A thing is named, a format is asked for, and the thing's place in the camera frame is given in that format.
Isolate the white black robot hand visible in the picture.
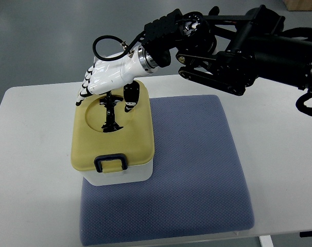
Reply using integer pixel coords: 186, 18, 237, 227
75, 45, 158, 107

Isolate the yellow box lid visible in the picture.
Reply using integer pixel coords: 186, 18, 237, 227
71, 80, 154, 173

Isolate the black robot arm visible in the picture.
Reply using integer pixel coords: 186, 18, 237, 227
89, 5, 312, 117

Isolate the white storage box base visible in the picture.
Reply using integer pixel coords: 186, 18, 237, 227
80, 159, 153, 186

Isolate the cardboard box corner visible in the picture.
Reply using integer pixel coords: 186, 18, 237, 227
283, 0, 312, 11

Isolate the blue grey cushion mat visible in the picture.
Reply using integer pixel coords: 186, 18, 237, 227
80, 95, 254, 246

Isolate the white table leg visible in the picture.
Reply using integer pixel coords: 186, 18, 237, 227
258, 235, 274, 247

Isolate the black table bracket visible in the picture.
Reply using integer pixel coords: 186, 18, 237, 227
299, 231, 312, 238

